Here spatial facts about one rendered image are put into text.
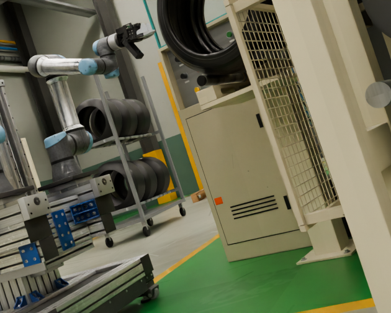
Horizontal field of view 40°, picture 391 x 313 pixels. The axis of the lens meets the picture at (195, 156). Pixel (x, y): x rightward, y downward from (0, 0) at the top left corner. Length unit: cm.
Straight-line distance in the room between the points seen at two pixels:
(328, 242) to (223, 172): 76
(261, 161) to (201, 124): 41
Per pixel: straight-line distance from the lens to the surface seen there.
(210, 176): 302
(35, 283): 265
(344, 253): 247
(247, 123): 285
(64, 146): 274
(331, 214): 155
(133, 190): 601
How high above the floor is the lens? 58
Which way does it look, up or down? 1 degrees up
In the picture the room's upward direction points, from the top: 19 degrees counter-clockwise
